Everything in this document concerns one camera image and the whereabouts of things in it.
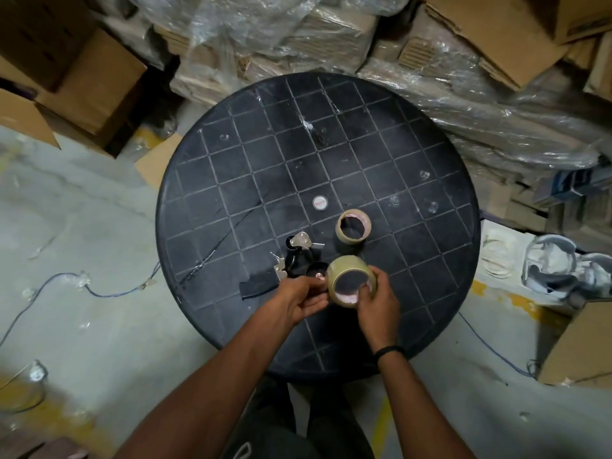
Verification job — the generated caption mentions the person's right hand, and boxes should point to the person's right hand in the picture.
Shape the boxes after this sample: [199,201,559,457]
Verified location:
[356,267,402,353]

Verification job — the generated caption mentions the person's left hand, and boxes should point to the person's left hand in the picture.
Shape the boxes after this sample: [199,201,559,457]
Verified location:
[266,277,331,333]

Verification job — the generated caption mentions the large clear tape roll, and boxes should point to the large clear tape roll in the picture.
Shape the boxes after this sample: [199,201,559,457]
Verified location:
[326,255,379,309]

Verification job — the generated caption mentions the person's left forearm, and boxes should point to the person's left forearm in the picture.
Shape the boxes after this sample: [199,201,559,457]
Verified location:
[114,303,299,459]

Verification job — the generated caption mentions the person's right forearm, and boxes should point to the person's right forearm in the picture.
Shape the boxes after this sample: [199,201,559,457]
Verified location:
[370,346,475,459]

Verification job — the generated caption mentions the black metal tape dispenser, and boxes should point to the black metal tape dispenser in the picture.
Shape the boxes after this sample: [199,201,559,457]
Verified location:
[273,231,331,285]

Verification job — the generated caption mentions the black wristband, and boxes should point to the black wristband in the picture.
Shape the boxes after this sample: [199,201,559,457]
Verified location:
[372,345,406,367]

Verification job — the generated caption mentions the small clear tape roll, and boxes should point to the small clear tape roll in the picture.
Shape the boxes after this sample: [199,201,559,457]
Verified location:
[334,209,373,244]

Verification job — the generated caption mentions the person's dark trousers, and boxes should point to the person's dark trousers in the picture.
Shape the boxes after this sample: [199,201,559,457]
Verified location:
[233,377,375,459]

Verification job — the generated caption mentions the flat cardboard piece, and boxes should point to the flat cardboard piece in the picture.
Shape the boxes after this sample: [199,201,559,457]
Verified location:
[134,133,185,190]

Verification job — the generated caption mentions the crumpled white plastic bag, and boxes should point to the crumpled white plastic bag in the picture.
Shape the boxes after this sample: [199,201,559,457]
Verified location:
[520,234,612,307]

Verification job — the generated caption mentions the plastic-wrapped cardboard stack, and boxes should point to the plastic-wrapped cardboard stack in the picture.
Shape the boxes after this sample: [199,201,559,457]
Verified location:
[358,4,612,173]
[93,0,414,106]

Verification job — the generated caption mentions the plain cardboard box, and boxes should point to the plain cardboard box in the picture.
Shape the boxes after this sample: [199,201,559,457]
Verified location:
[537,301,612,391]

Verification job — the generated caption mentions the light brown cardboard box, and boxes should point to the light brown cardboard box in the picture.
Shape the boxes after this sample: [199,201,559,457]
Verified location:
[37,28,148,135]

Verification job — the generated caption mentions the folded flat cardboard sheet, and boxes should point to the folded flat cardboard sheet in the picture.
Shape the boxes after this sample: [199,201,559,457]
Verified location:
[425,0,571,92]

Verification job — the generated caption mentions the open cardboard box flap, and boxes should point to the open cardboard box flap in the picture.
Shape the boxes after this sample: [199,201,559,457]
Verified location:
[0,87,61,149]

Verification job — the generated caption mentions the printed cardboard box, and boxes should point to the printed cardboard box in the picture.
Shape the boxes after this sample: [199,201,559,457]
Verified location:
[552,0,612,45]

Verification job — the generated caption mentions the dark brown cardboard box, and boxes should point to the dark brown cardboard box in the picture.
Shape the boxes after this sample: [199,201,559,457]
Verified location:
[0,0,98,92]

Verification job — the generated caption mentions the black dispenser handle piece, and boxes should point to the black dispenser handle piece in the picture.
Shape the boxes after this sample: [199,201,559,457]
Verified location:
[239,273,284,301]

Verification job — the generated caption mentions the blue cable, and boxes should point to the blue cable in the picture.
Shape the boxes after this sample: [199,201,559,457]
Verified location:
[0,262,163,350]
[458,312,541,379]

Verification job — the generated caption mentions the blue metal frame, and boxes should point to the blue metal frame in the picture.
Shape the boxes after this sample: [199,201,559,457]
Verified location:
[535,164,612,207]

